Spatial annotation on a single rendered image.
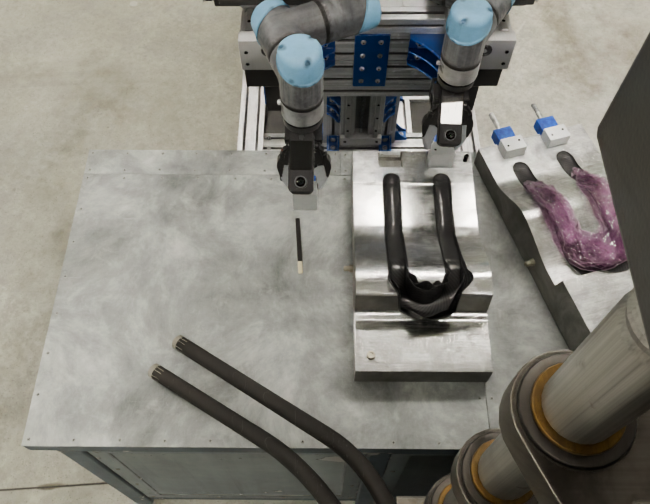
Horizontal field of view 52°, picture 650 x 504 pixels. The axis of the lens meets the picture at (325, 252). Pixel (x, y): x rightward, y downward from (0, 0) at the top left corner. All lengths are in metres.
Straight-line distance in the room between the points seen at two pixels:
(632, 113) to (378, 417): 1.06
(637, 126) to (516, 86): 2.65
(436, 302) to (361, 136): 0.99
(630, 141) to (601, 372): 0.19
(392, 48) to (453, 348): 0.81
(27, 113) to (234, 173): 1.55
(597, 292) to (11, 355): 1.81
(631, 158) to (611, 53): 2.91
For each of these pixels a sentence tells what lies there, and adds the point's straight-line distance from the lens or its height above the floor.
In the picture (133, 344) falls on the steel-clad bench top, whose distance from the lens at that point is 1.41.
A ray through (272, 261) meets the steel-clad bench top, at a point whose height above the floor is 0.80.
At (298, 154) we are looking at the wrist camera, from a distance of 1.21.
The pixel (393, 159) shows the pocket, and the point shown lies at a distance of 1.51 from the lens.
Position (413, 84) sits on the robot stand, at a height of 0.73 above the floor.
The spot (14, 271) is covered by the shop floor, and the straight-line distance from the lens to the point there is 2.57.
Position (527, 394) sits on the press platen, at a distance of 0.57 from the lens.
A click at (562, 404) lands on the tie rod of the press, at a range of 0.52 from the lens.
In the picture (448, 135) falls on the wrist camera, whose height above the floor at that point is 1.06.
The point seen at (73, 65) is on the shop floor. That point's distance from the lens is 3.12.
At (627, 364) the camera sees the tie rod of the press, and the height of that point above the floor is 1.69.
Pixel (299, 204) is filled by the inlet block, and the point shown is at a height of 0.93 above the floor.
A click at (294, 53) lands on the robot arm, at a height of 1.30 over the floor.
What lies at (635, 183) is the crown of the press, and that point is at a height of 1.83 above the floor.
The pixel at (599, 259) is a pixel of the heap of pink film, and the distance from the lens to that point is 1.44.
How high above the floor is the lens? 2.06
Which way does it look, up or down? 60 degrees down
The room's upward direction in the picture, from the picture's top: straight up
